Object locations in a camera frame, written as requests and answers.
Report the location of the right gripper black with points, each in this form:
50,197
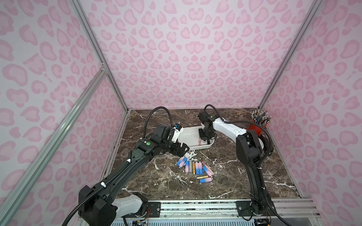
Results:
203,133

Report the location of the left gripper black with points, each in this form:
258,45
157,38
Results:
180,148

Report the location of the pink blue lipstick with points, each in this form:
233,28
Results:
206,180
187,166
182,161
199,170

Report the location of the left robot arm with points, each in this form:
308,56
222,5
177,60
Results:
96,204

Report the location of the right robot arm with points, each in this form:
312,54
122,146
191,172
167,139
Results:
249,152

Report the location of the white plastic storage box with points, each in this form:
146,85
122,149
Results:
190,136

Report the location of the gold glitter lipstick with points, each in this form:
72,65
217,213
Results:
193,168

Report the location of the pink blue lipstick bottom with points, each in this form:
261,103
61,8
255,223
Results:
206,180

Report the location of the bundle of pencils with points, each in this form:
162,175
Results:
261,117

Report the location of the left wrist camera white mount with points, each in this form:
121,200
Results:
177,131

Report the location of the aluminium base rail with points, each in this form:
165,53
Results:
228,212

